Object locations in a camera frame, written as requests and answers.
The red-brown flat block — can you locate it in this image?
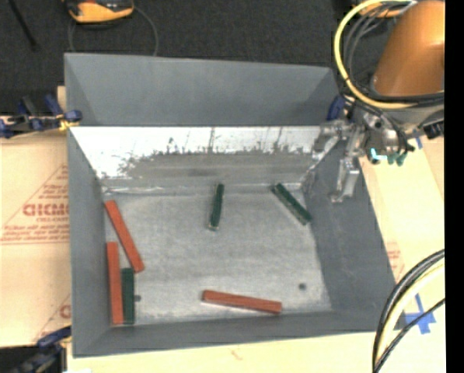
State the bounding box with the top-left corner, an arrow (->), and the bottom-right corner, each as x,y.
106,241 -> 125,326
104,200 -> 146,274
201,289 -> 284,315

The dark green flat block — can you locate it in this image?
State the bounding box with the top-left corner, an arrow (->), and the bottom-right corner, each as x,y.
270,182 -> 314,226
120,267 -> 137,325
208,183 -> 226,232

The brown cardboard board, red print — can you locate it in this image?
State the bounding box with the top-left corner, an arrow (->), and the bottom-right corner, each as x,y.
0,124 -> 445,350

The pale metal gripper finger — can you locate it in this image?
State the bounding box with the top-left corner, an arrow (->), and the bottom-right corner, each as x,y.
331,157 -> 352,204
346,168 -> 361,201

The grey metal bin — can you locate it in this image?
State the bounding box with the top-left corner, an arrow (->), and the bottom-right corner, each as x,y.
63,52 -> 398,357

